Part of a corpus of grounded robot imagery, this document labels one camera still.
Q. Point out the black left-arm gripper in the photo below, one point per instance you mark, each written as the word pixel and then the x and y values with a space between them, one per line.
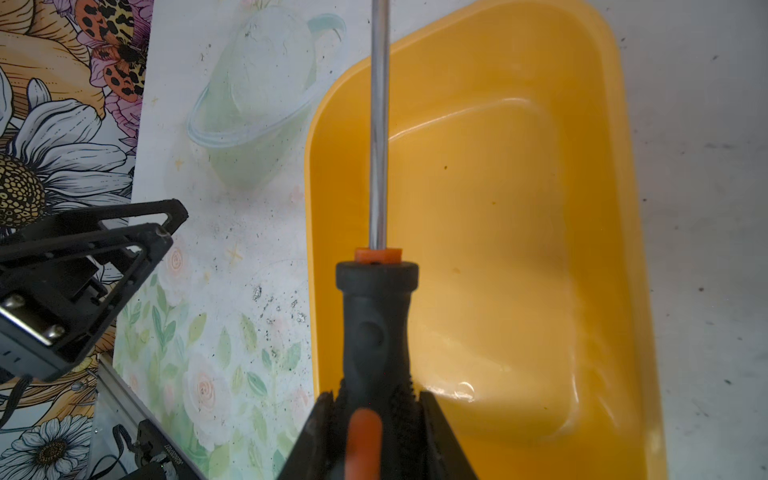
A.
pixel 65 277

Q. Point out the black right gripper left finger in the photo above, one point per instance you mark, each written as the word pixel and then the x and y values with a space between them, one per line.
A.
pixel 309 457

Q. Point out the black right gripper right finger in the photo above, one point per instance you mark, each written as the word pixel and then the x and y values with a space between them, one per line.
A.
pixel 444 458

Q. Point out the black orange handled screwdriver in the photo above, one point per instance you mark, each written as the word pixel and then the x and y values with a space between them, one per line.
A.
pixel 377 288

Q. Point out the yellow plastic bin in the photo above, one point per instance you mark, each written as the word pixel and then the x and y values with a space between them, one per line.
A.
pixel 512 187

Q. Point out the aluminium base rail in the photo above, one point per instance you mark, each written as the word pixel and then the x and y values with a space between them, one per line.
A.
pixel 127 440

